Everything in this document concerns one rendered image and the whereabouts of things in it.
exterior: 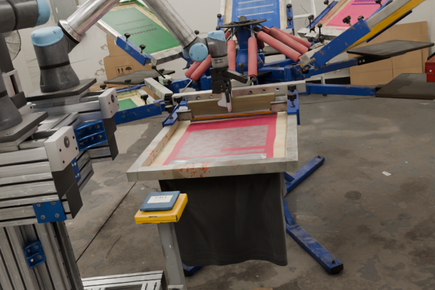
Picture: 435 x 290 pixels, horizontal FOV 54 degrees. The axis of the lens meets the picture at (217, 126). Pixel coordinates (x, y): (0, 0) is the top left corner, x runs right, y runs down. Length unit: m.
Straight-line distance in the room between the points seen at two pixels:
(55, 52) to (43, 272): 0.83
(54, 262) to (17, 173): 0.54
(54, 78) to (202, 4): 4.53
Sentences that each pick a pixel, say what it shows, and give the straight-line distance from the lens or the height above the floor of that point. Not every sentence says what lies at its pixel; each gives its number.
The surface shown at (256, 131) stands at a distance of 1.79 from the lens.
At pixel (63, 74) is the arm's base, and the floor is 1.31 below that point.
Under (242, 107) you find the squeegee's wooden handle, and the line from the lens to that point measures 1.95.
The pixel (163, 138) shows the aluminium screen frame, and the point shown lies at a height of 0.98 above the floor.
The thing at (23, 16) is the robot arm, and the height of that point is 1.55.
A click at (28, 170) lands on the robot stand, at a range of 1.33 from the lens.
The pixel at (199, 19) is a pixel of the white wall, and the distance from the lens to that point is 6.15.
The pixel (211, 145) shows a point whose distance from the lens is 1.70.
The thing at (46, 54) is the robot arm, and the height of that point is 1.40.
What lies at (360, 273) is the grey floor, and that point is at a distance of 2.52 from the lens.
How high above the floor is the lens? 1.55
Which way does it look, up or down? 18 degrees down
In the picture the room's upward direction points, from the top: 9 degrees counter-clockwise
